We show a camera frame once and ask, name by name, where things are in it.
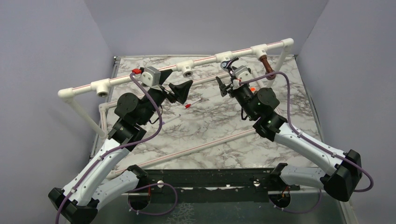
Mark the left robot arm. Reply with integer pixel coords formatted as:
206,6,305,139
48,79,193,224

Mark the chrome metal faucet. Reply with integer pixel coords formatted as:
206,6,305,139
220,57,239,72

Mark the white purple marker pen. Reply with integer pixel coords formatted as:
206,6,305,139
162,114,181,125

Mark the brown plastic faucet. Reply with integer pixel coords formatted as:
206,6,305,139
259,55,276,80

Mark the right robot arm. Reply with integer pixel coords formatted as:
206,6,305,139
216,70,363,202

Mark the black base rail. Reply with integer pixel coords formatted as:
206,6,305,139
127,168,300,205

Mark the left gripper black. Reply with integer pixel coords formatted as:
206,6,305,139
138,69,193,126

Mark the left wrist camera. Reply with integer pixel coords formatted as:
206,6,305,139
132,66,161,87

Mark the white red marker pen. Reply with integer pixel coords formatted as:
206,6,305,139
184,98,202,109

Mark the white PVC pipe frame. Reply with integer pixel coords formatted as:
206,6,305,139
57,38,295,182

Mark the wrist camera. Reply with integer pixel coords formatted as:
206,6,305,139
232,66,253,90
132,66,161,87

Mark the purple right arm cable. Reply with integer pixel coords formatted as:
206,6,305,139
238,71,375,193

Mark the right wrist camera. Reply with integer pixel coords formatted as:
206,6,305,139
232,66,253,90

